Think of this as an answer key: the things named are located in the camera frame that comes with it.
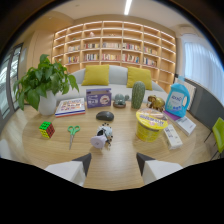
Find ceiling strip light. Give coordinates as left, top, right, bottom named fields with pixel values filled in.
left=123, top=0, right=133, bottom=16

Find green plant in white pot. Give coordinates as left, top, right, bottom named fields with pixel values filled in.
left=12, top=53, right=80, bottom=117

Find green ceramic cactus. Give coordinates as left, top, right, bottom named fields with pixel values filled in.
left=131, top=80, right=147, bottom=110

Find multicoloured puzzle cube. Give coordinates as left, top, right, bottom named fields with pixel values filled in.
left=38, top=121, right=56, bottom=140

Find blue detergent bottle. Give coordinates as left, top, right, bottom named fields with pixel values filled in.
left=164, top=82, right=191, bottom=118

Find yellow instant noodle bowl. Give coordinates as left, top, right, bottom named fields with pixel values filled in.
left=135, top=107, right=169, bottom=143

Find wooden bookshelf wall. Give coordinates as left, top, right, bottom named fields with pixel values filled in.
left=51, top=20, right=177, bottom=94

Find small grey cactus ornament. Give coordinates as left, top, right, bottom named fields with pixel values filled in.
left=112, top=93, right=131, bottom=109

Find yellow sofa cushion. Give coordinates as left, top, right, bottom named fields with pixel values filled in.
left=126, top=66, right=154, bottom=91
left=81, top=64, right=111, bottom=87

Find small pink handheld fan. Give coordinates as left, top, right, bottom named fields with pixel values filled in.
left=89, top=123, right=114, bottom=151

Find green handled scissors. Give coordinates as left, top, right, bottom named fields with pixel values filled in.
left=67, top=125, right=81, bottom=151

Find colourful flat book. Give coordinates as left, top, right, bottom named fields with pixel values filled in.
left=54, top=97, right=87, bottom=118

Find lime green chair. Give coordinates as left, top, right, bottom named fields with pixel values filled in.
left=203, top=116, right=224, bottom=160

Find dark grey computer mouse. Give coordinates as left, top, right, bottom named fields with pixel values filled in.
left=95, top=110, right=115, bottom=122

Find light grey sofa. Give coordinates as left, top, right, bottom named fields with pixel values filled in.
left=55, top=64, right=169, bottom=104

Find purple product box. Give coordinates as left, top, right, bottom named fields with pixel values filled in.
left=85, top=87, right=113, bottom=109

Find white and purple flat box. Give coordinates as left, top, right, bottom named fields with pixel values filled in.
left=163, top=110, right=198, bottom=137

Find white rectangular carton box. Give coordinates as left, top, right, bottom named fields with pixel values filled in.
left=163, top=124, right=184, bottom=151

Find golden elephant figurine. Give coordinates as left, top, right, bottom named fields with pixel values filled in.
left=146, top=94, right=166, bottom=113

